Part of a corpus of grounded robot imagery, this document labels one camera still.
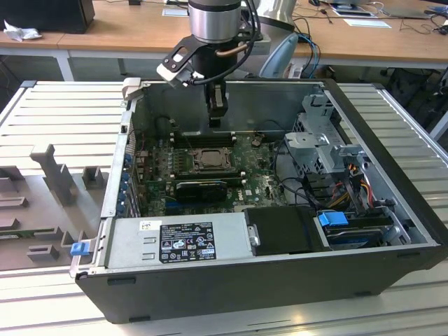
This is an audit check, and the black plastic shroud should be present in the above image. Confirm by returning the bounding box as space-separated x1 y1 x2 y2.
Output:
243 206 332 256

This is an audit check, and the green motherboard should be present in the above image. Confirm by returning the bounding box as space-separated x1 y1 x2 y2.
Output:
134 134 293 217

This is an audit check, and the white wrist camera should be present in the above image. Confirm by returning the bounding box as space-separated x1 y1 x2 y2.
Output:
156 34 204 88

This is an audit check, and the small square silver CPU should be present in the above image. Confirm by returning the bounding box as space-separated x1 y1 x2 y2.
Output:
199 150 225 167

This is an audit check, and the crumpled white paper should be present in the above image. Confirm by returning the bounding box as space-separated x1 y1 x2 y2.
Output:
3 19 43 42

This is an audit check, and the black RAM slot bank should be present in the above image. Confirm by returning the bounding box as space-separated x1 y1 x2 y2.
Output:
174 170 246 187
174 132 235 148

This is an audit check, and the black office chair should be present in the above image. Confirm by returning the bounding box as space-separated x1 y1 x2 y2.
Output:
381 66 448 130

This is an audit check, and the black box on desk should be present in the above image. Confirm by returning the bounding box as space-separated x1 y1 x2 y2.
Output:
0 0 96 35

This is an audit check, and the CPU socket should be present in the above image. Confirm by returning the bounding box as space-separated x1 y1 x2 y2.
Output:
188 146 237 174

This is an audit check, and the wooden desk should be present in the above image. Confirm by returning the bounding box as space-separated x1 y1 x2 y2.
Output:
57 0 448 71
0 0 106 57

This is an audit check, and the metal CPU socket cover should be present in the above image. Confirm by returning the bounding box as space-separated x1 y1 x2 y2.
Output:
191 148 235 173

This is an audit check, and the coloured wire bundle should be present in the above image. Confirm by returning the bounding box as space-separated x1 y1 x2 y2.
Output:
328 164 372 211

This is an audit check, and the grey parts rack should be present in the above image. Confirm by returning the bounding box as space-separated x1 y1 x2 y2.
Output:
0 143 106 272

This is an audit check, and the black cable bundle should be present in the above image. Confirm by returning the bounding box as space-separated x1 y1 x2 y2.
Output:
272 138 332 209

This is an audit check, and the silver power supply unit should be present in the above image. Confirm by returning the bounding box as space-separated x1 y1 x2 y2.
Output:
104 213 253 267

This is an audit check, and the hard disk in blue carrier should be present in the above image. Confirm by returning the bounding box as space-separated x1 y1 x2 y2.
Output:
316 209 386 251

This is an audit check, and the pale blue teach pendant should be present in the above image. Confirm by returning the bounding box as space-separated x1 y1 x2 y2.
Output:
258 33 299 78

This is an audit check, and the grey laptop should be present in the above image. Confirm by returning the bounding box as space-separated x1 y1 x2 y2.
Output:
388 0 442 19

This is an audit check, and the metal drive cage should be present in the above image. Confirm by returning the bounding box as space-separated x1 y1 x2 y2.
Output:
283 94 368 176

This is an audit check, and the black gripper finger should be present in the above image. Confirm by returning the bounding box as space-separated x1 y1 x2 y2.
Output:
206 82 229 129

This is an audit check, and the black open PC case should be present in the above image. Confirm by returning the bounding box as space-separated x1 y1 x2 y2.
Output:
69 77 448 325

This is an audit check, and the black graphics card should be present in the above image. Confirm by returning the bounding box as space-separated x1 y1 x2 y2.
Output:
174 180 227 202

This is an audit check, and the green RAM stick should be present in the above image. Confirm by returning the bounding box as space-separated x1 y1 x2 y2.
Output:
0 229 57 239

